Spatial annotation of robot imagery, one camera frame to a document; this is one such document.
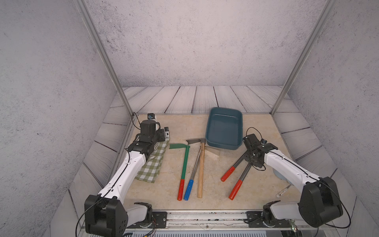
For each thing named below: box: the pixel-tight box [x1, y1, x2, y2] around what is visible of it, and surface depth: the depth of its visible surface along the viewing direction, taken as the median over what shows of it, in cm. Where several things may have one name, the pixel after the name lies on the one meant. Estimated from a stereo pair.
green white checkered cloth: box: [134, 139, 170, 184], surface depth 93 cm
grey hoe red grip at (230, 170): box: [220, 149, 248, 183], surface depth 90 cm
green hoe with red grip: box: [168, 143, 191, 201], surface depth 92 cm
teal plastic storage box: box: [205, 106, 244, 151], surface depth 114 cm
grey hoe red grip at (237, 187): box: [228, 162, 253, 201], surface depth 80 cm
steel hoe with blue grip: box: [183, 147, 202, 201], surface depth 86 cm
